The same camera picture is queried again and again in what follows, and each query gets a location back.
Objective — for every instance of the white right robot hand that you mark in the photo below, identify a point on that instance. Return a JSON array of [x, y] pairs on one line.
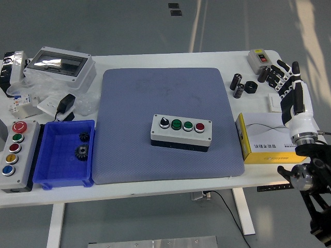
[[302, 121]]

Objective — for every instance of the grey four-button control box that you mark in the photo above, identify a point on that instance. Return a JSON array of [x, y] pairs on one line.
[[181, 137]]

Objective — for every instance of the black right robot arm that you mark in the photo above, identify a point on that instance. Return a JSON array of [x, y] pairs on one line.
[[307, 149]]

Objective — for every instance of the grey five-button control box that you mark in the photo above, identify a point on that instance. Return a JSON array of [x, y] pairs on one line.
[[23, 165]]

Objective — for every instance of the yellow and white cardboard box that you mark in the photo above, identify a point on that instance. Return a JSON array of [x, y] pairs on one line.
[[263, 129]]

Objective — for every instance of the black cylindrical capacitor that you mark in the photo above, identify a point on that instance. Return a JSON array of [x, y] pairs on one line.
[[239, 90], [236, 81], [262, 75]]

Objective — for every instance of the black hex nut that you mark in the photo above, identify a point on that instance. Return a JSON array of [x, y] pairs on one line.
[[250, 87]]

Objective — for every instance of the black table control panel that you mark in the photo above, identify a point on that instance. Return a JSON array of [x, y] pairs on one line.
[[274, 188]]

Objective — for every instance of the white table leg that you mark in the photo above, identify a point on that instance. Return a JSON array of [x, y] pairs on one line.
[[244, 214], [55, 224]]

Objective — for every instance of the black floor hatch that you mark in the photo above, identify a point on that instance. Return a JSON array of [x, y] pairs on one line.
[[175, 13], [173, 6]]

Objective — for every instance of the blue-grey table mat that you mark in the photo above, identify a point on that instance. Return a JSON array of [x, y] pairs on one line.
[[129, 103]]

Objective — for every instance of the silver metal plate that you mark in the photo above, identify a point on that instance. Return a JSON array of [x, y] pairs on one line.
[[155, 242]]

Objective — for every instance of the small black bevel gear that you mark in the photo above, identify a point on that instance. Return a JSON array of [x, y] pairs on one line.
[[84, 136]]

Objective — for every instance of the large black bevel gear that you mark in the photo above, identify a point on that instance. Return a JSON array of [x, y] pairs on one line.
[[78, 155]]

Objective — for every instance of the black power adapter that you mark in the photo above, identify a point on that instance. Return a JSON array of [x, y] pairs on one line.
[[66, 103]]

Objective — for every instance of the blue plastic bin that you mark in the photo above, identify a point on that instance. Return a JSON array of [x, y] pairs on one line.
[[59, 165]]

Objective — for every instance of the clear plastic bag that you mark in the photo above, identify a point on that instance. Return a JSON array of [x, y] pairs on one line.
[[46, 85]]

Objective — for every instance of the black and white wrapped device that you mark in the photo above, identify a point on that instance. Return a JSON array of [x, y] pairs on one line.
[[16, 67]]

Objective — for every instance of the white wall switch plate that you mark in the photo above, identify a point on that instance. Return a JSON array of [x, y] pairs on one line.
[[274, 103]]

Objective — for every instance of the grey two-button switch box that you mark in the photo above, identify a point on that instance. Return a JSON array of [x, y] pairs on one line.
[[254, 62]]

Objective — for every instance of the grey enclosure with clear lid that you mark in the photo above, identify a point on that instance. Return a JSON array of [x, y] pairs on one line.
[[82, 77]]

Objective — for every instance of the white wall socket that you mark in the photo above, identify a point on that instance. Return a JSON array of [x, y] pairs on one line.
[[49, 104]]

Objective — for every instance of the silver metal bracket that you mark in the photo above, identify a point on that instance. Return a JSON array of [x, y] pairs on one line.
[[27, 112]]

